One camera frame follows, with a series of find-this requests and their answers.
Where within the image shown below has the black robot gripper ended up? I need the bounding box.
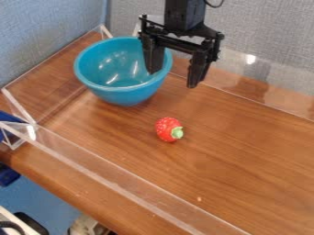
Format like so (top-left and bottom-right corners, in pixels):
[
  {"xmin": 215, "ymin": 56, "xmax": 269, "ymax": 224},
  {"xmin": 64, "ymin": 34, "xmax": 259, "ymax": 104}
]
[{"xmin": 139, "ymin": 0, "xmax": 225, "ymax": 88}]

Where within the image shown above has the red toy strawberry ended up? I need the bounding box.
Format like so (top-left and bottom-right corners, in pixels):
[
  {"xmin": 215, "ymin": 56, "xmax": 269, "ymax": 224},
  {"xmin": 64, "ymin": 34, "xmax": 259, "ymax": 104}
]
[{"xmin": 157, "ymin": 117, "xmax": 185, "ymax": 142}]

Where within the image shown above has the black cable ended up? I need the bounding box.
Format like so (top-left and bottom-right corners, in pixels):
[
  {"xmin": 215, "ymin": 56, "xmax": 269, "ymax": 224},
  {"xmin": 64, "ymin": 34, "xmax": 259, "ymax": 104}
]
[{"xmin": 203, "ymin": 0, "xmax": 226, "ymax": 9}]

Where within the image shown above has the clear acrylic barrier wall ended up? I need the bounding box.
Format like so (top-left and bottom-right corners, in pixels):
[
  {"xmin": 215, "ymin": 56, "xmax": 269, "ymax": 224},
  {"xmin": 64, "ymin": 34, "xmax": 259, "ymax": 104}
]
[{"xmin": 0, "ymin": 27, "xmax": 314, "ymax": 235}]

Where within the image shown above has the black and white equipment below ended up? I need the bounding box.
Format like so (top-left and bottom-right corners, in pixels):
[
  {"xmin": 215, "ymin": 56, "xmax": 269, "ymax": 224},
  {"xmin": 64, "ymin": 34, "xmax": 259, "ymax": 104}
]
[{"xmin": 0, "ymin": 206, "xmax": 118, "ymax": 235}]

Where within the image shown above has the blue table clamp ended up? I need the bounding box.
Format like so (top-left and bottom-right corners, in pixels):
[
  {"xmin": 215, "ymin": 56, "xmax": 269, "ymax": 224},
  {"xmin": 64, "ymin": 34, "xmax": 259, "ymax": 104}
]
[{"xmin": 0, "ymin": 110, "xmax": 23, "ymax": 187}]

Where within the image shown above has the blue plastic bowl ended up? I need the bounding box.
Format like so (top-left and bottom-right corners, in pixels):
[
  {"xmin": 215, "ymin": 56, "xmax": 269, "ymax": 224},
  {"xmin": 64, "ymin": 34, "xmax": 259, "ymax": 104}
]
[{"xmin": 74, "ymin": 37, "xmax": 173, "ymax": 106}]

